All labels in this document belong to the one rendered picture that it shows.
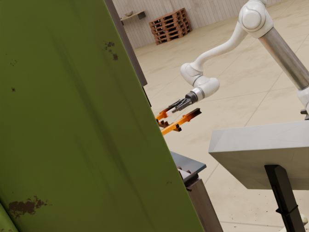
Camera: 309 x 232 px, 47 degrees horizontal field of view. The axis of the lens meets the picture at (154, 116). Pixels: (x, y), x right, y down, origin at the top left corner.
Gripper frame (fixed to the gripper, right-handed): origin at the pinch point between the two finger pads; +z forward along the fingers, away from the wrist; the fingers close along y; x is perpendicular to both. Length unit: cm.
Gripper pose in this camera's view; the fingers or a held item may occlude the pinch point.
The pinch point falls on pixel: (168, 112)
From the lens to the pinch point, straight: 219.7
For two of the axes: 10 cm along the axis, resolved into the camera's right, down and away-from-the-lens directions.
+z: -7.9, 4.7, -3.8
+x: -3.8, -8.8, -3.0
